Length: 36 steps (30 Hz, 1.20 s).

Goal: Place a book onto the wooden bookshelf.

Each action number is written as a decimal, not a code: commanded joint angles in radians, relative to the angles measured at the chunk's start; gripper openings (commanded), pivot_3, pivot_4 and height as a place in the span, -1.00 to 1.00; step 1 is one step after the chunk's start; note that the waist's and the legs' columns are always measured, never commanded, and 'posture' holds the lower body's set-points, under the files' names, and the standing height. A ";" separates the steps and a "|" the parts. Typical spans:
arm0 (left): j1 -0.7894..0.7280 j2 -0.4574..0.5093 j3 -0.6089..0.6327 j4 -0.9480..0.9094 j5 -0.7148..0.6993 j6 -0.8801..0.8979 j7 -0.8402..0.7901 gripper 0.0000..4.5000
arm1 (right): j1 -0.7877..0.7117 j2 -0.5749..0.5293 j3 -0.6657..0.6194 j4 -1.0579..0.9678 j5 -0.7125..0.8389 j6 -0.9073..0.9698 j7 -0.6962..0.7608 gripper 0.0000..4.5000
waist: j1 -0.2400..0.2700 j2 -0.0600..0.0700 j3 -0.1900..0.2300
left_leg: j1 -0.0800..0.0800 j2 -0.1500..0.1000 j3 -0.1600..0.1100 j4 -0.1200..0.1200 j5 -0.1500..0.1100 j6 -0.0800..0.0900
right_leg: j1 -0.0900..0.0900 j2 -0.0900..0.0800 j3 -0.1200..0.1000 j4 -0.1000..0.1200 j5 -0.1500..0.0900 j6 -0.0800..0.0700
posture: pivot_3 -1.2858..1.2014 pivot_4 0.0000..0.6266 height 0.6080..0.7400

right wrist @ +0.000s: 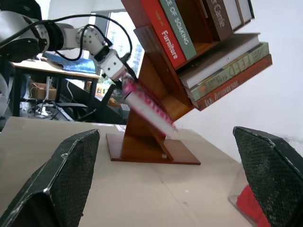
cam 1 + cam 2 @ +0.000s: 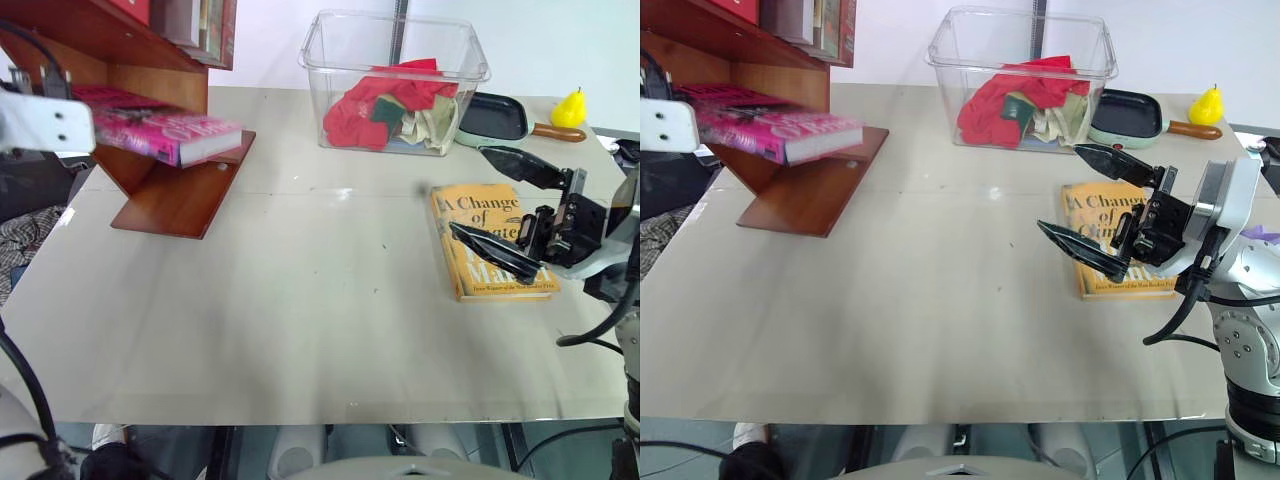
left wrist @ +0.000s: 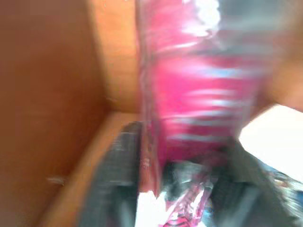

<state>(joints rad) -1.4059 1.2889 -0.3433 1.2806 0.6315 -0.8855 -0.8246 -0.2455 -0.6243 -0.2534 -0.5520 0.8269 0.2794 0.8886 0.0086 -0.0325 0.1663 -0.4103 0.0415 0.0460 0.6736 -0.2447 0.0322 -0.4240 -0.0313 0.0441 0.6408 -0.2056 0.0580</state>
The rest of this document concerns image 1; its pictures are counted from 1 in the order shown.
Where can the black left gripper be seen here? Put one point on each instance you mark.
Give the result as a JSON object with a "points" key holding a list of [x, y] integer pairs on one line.
{"points": [[126, 79]]}

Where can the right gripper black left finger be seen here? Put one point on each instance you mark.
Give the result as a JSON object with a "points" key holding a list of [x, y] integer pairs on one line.
{"points": [[54, 184]]}

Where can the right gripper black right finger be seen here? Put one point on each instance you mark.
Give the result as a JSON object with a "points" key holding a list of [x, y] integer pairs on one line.
{"points": [[272, 179]]}

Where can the pink and white book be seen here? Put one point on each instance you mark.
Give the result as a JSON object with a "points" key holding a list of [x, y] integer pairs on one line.
{"points": [[151, 113]]}

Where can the red Furniture book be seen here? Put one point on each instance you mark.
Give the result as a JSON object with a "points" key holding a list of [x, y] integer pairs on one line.
{"points": [[165, 35]]}

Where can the wooden bookshelf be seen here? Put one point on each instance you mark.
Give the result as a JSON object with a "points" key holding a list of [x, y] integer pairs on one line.
{"points": [[142, 146]]}

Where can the green Soaking book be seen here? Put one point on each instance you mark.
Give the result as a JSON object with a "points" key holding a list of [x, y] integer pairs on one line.
{"points": [[180, 28]]}

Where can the thick white book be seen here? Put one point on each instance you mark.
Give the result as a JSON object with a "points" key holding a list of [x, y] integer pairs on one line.
{"points": [[217, 61]]}

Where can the orange Anniversary book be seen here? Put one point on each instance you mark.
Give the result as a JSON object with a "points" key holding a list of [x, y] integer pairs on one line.
{"points": [[236, 85]]}

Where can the brown Carrie book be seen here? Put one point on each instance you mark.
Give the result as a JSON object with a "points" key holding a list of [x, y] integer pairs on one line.
{"points": [[219, 21]]}

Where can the green Feed book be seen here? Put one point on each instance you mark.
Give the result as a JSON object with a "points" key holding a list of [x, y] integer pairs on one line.
{"points": [[236, 68]]}

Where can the brown-covered white-paged book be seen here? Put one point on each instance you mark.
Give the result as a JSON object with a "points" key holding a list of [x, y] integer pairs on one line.
{"points": [[233, 14]]}

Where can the dark-covered white-paged book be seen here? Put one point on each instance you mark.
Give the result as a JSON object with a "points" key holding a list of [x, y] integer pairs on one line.
{"points": [[246, 9]]}

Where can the red item in clear plastic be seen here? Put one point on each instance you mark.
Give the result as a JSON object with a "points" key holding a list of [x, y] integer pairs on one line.
{"points": [[248, 205]]}

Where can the blue cloth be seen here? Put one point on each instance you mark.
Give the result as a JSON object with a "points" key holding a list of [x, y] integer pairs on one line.
{"points": [[73, 63]]}

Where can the black office chair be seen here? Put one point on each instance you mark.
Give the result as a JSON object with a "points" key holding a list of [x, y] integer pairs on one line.
{"points": [[71, 106]]}

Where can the cardboard box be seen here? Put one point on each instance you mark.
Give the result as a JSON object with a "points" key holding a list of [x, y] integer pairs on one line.
{"points": [[40, 91]]}

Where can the black-legged wooden table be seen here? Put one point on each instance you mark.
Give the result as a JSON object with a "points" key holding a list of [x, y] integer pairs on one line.
{"points": [[35, 68]]}

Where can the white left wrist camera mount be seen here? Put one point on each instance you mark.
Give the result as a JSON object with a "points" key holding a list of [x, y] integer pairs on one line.
{"points": [[113, 65]]}

